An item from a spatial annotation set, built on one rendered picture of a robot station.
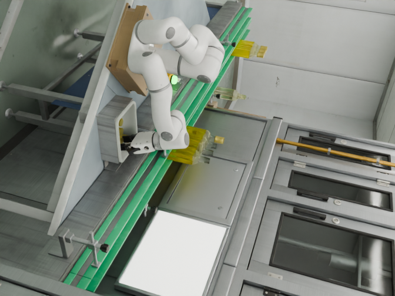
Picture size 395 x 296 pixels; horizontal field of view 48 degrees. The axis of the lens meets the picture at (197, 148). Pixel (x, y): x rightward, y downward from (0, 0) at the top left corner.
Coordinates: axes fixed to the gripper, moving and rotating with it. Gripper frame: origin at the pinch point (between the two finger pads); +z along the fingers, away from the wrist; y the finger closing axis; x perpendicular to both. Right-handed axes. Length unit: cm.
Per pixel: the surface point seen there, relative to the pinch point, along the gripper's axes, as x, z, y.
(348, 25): -202, -70, 602
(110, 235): -14.8, -5.7, -37.8
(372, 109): -364, -100, 596
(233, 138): -44, -24, 63
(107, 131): 10.3, 0.6, -6.5
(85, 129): 15.2, 5.9, -11.4
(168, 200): -34.9, -8.5, 2.3
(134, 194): -15.6, -5.4, -14.6
